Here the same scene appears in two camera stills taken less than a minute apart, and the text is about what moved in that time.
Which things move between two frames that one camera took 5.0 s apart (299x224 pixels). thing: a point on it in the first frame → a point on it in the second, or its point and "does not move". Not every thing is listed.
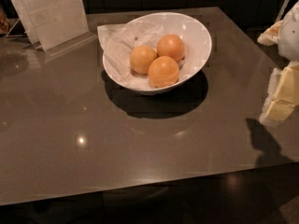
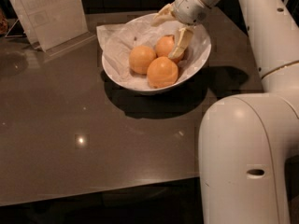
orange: [172, 46] does not move
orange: [163, 72] does not move
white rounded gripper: [290, 36] → [188, 6]
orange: [141, 57] does not move
